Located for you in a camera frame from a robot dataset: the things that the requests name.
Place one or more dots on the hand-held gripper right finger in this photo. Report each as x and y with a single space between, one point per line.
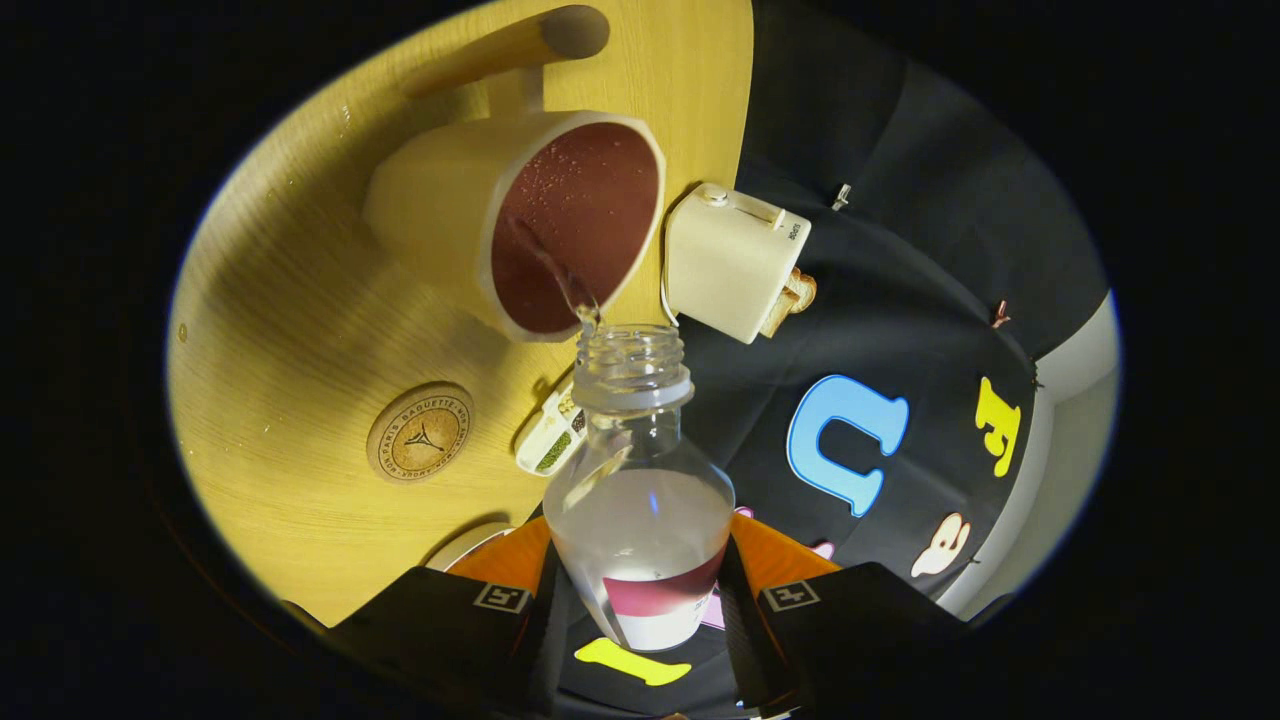
745 630

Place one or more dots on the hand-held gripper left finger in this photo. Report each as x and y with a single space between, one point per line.
540 640

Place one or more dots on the clear plastic juice bottle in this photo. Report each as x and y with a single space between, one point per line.
640 520

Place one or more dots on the round cork coaster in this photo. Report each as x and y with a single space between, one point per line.
420 435

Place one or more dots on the white divided snack tray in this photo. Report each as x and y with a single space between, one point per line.
550 440

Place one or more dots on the toast slice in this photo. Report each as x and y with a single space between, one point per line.
803 290
780 312

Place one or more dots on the cream white toaster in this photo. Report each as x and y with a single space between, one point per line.
725 260

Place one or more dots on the black backdrop cloth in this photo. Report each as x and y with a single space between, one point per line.
900 270

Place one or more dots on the wooden table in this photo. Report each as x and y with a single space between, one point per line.
300 330

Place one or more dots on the copper clip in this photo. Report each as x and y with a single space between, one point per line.
1000 314

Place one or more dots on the silver clip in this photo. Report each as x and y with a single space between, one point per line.
842 196

